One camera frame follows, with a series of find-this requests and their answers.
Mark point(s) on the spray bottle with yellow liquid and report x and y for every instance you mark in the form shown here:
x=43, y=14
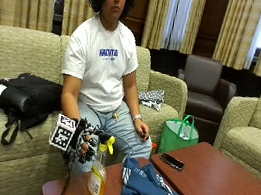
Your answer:
x=99, y=173

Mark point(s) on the beige fabric armchair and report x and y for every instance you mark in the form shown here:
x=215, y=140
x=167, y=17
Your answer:
x=259, y=133

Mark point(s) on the the person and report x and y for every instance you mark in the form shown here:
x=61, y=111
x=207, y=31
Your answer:
x=99, y=71

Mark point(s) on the black backpack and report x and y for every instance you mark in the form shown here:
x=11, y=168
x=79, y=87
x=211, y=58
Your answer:
x=29, y=96

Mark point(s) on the green tote bag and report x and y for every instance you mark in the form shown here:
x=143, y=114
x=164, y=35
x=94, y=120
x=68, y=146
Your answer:
x=174, y=139

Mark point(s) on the white marker cube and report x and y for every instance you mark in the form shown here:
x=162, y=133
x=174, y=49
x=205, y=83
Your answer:
x=62, y=133

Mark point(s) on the small orange object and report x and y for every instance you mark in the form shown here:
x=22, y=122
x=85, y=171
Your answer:
x=153, y=147

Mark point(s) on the blue cloth with white stripes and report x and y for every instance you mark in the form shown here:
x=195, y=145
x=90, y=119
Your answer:
x=147, y=192

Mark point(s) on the black and white patterned cloth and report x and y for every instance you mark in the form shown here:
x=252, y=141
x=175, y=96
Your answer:
x=152, y=98

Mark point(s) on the black phone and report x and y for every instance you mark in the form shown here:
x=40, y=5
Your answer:
x=172, y=161

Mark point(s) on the brown leather armchair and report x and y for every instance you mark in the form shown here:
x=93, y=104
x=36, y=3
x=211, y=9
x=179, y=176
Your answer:
x=206, y=90

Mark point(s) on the beige fabric sofa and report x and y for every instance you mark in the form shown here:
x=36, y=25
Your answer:
x=19, y=57

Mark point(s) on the white wristband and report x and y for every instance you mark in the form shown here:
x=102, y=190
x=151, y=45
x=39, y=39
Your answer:
x=137, y=117

